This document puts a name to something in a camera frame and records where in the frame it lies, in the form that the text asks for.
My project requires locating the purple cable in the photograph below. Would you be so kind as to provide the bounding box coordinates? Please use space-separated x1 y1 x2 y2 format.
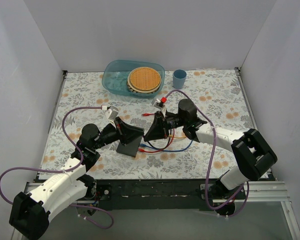
163 89 250 217
0 105 114 229

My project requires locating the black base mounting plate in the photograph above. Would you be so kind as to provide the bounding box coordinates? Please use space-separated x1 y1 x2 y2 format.
67 178 248 211

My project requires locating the floral table mat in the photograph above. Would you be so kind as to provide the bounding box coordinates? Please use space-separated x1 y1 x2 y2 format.
41 69 254 180

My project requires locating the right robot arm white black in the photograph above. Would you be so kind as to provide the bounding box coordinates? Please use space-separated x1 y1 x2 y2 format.
143 97 278 199

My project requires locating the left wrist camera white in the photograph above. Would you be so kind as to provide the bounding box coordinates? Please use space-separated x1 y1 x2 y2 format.
105 106 119 126

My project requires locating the teal plastic tub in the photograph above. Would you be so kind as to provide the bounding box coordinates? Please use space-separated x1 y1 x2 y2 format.
102 60 165 99

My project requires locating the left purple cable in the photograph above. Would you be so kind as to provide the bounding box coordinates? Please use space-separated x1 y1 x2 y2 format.
0 105 114 229

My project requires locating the black network switch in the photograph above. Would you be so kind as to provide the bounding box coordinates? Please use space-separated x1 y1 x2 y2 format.
116 136 143 158

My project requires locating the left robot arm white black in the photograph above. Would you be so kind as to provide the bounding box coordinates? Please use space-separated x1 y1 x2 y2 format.
9 117 144 240

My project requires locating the red ethernet cable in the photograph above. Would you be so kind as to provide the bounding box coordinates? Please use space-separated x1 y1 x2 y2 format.
137 112 176 154

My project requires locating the woven wicker round plate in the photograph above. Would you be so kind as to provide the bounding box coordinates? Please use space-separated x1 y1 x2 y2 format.
127 66 162 94

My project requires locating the aluminium frame rail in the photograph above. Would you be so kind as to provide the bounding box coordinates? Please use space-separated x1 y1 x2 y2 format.
20 181 291 204

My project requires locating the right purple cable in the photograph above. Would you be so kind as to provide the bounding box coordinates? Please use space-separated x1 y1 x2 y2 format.
163 89 250 217

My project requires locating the black ethernet cable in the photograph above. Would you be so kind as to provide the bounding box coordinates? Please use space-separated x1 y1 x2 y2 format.
142 136 173 151

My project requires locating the blue plastic cup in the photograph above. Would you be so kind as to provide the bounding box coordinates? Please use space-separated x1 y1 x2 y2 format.
172 69 187 90

